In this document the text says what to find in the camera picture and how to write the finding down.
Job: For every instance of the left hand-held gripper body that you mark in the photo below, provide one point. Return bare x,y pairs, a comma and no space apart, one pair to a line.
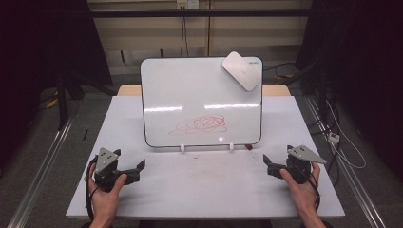
106,161

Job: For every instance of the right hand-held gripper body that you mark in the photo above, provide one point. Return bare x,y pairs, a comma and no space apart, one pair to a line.
302,156

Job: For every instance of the white whiteboard eraser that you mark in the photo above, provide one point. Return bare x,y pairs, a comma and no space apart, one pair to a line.
241,70

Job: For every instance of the white whiteboard black frame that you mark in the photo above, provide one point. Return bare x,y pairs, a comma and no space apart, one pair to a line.
177,82

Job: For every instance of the person's right hand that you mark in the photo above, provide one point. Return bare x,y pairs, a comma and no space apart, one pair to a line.
304,196

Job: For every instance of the person's left hand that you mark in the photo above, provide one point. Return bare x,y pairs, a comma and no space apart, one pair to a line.
103,204

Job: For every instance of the small red cap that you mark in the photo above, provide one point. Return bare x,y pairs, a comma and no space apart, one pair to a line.
249,147

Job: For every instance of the white whiteboard stand clip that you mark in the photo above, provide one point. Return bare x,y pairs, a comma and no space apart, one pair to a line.
231,146
182,148

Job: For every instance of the wooden table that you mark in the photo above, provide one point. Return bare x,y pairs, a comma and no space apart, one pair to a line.
129,90

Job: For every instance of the black metal stand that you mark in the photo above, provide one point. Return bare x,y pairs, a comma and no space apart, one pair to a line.
61,101

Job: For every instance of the black curtain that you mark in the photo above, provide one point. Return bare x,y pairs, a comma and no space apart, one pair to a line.
364,57
38,47

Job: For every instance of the metal floor rail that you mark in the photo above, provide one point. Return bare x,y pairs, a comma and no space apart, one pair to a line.
41,171
358,186

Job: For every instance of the white wall socket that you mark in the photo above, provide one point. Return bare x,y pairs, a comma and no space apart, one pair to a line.
187,3

